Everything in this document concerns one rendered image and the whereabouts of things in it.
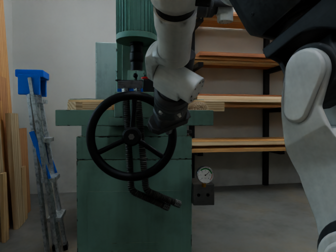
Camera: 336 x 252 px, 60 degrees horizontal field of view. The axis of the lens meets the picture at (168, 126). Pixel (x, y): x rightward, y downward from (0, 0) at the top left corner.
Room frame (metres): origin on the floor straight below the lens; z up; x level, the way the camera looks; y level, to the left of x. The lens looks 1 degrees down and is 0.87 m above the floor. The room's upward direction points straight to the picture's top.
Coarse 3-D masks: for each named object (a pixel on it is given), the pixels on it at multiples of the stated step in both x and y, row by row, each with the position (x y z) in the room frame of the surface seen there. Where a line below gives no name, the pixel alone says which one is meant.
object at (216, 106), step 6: (84, 102) 1.25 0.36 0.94; (90, 102) 1.25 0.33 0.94; (96, 102) 1.25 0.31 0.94; (204, 102) 1.28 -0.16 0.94; (210, 102) 1.28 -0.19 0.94; (216, 102) 1.28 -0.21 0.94; (222, 102) 1.29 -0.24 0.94; (84, 108) 1.25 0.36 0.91; (90, 108) 1.25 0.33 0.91; (108, 108) 1.25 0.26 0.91; (210, 108) 1.28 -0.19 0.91; (216, 108) 1.28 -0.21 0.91; (222, 108) 1.29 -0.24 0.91
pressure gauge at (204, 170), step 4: (200, 168) 1.06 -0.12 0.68; (204, 168) 1.06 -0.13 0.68; (208, 168) 1.06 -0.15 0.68; (196, 172) 1.07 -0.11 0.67; (200, 172) 1.06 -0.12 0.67; (204, 172) 1.06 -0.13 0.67; (208, 172) 1.06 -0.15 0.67; (212, 172) 1.06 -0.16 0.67; (196, 176) 1.07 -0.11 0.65; (200, 176) 1.06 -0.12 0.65; (204, 176) 1.06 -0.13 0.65; (208, 176) 1.06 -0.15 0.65; (212, 176) 1.06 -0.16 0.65; (200, 180) 1.06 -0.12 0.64; (204, 180) 1.06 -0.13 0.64; (208, 180) 1.06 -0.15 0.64; (204, 184) 1.08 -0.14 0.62
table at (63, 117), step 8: (56, 112) 1.09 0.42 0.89; (64, 112) 1.09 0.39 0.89; (72, 112) 1.09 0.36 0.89; (80, 112) 1.09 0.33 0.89; (88, 112) 1.10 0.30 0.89; (104, 112) 1.10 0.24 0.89; (112, 112) 1.10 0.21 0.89; (192, 112) 1.12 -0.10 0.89; (200, 112) 1.12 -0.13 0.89; (208, 112) 1.12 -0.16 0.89; (56, 120) 1.09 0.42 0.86; (64, 120) 1.09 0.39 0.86; (72, 120) 1.09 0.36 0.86; (80, 120) 1.09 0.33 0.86; (104, 120) 1.10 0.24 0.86; (112, 120) 1.01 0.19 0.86; (120, 120) 1.01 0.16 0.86; (144, 120) 1.01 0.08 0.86; (192, 120) 1.12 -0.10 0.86; (200, 120) 1.12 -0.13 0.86; (208, 120) 1.12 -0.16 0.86
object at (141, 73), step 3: (129, 72) 1.22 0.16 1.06; (132, 72) 1.22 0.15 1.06; (135, 72) 1.22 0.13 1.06; (138, 72) 1.22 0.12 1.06; (141, 72) 1.22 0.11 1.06; (129, 75) 1.22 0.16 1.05; (132, 75) 1.22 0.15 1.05; (138, 75) 1.22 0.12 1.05; (141, 75) 1.22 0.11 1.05; (144, 75) 1.24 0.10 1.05; (129, 78) 1.22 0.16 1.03; (132, 78) 1.22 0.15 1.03; (138, 78) 1.22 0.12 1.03
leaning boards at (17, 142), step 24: (0, 0) 2.70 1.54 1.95; (0, 24) 2.66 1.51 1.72; (0, 48) 2.61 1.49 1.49; (0, 72) 2.57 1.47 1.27; (0, 96) 2.38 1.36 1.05; (0, 120) 2.24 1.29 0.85; (0, 144) 2.14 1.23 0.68; (24, 144) 2.65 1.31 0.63; (0, 168) 2.11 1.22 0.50; (24, 168) 2.49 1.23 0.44; (0, 192) 2.01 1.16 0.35; (24, 192) 2.47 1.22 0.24; (0, 216) 2.05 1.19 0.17; (24, 216) 2.43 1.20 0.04; (0, 240) 2.02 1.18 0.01
